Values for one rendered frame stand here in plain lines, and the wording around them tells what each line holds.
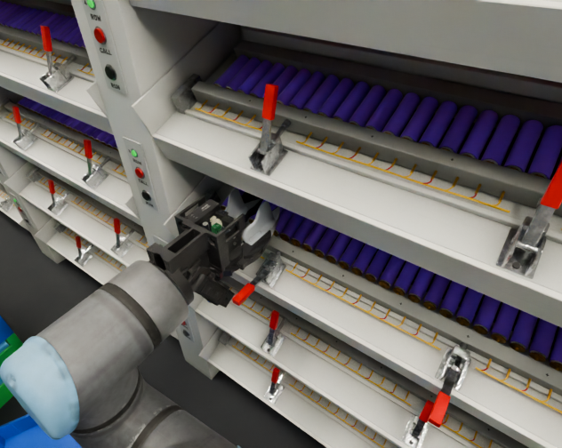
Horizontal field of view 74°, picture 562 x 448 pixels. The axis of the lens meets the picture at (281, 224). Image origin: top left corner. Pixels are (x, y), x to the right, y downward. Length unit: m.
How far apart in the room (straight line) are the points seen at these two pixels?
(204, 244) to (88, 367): 0.17
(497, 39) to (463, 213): 0.16
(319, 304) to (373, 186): 0.21
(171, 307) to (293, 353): 0.34
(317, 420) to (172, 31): 0.74
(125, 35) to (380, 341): 0.48
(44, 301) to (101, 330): 0.96
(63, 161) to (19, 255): 0.68
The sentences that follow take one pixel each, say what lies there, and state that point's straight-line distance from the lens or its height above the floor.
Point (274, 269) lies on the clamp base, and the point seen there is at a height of 0.51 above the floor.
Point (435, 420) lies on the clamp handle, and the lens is 0.46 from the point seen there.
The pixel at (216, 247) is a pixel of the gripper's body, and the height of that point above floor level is 0.60.
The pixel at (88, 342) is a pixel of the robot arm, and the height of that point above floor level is 0.60.
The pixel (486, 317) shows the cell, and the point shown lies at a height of 0.54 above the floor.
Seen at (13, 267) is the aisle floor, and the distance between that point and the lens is 1.53.
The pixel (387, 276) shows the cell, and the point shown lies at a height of 0.53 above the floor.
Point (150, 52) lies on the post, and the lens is 0.53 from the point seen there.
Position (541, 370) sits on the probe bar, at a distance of 0.52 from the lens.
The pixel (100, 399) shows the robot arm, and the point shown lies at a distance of 0.43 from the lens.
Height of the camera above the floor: 0.91
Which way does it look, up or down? 40 degrees down
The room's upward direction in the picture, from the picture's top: straight up
